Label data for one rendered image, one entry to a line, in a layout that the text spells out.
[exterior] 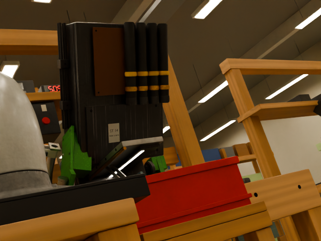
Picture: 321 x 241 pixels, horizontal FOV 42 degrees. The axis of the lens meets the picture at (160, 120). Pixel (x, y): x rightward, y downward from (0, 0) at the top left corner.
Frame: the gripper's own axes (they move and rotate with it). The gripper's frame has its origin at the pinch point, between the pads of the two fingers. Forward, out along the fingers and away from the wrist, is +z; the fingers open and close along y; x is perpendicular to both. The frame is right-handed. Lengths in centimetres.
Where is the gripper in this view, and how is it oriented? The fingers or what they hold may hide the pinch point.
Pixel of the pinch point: (47, 150)
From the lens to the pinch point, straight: 161.7
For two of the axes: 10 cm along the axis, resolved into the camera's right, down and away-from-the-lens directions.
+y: -3.6, -3.7, 8.6
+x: -3.0, 9.2, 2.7
